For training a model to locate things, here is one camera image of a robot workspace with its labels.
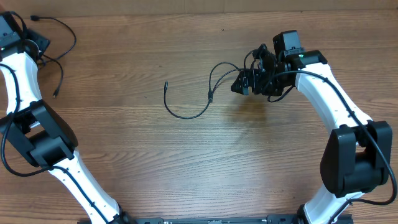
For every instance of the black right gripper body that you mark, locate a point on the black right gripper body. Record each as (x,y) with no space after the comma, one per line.
(263,85)

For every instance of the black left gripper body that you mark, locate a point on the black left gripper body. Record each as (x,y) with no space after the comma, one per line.
(38,40)

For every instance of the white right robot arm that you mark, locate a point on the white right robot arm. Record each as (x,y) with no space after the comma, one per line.
(357,156)

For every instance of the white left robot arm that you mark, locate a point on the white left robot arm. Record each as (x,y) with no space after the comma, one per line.
(35,139)

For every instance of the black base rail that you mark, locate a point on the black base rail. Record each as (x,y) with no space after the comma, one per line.
(214,221)

